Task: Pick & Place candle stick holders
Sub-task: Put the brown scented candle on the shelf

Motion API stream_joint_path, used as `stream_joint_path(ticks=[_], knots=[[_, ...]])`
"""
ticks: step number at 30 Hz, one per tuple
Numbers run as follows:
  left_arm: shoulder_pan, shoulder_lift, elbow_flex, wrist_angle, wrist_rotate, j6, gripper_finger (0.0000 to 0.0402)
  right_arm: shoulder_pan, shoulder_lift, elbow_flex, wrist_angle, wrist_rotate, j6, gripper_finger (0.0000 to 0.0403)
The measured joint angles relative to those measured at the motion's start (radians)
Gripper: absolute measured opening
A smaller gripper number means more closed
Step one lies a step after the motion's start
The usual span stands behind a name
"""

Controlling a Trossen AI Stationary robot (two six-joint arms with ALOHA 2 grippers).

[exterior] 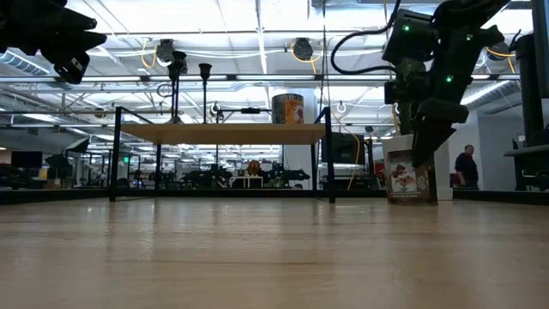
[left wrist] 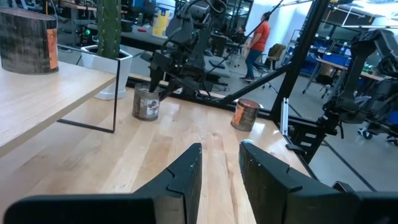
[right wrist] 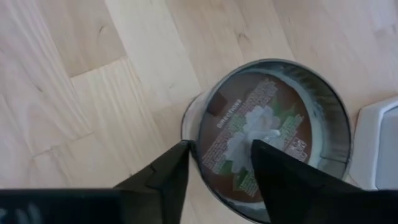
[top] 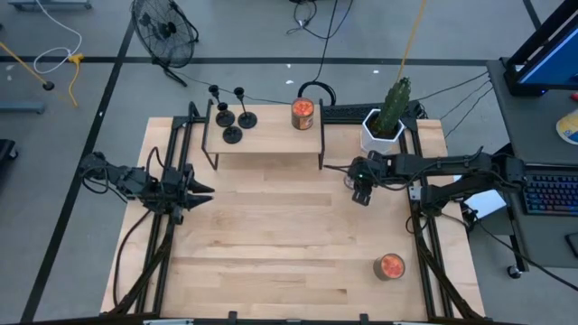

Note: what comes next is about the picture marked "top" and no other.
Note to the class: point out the grey side desk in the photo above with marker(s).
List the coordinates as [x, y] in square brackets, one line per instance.
[519, 126]

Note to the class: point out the white plant pot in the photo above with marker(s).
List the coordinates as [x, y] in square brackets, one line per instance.
[370, 142]

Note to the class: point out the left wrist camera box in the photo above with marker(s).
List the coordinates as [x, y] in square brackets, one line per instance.
[176, 217]

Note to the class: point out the black aluminium rig frame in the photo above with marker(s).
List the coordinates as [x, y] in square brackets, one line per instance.
[179, 121]

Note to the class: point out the backlit colourful keyboard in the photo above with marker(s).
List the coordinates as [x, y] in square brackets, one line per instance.
[551, 194]

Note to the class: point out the grey floor bar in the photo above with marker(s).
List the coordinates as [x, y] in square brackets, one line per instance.
[49, 3]
[22, 108]

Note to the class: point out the black floor fan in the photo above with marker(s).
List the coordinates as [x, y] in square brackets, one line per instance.
[165, 31]

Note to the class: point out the white yellow blue disc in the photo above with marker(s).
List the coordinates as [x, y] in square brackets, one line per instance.
[570, 128]

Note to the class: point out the yellow pole with black foot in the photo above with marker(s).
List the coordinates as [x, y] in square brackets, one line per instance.
[48, 85]

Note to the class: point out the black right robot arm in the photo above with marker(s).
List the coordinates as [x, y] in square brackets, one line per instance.
[451, 169]

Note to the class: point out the wooden shelf with black legs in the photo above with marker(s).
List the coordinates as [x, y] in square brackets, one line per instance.
[271, 135]

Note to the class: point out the white paper sheet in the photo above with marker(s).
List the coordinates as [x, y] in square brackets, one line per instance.
[487, 205]

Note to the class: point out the black desk caster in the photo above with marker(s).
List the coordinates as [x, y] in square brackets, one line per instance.
[513, 272]

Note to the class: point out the black keyboard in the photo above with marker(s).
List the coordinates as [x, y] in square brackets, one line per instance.
[343, 114]

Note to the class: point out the large black monitor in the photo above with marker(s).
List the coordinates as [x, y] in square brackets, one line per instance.
[551, 58]

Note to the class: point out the orange candle glass jar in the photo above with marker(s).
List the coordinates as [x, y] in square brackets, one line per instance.
[302, 115]
[389, 267]

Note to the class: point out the green cactus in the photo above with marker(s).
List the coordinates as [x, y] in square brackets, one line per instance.
[395, 104]

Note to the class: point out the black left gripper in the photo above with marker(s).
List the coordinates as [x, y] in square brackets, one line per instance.
[174, 192]

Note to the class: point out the black candlestick holder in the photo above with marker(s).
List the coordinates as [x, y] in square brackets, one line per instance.
[225, 120]
[232, 135]
[247, 120]

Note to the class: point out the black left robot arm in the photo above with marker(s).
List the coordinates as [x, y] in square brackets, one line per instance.
[131, 180]

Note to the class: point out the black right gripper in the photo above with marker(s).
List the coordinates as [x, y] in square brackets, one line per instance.
[368, 169]

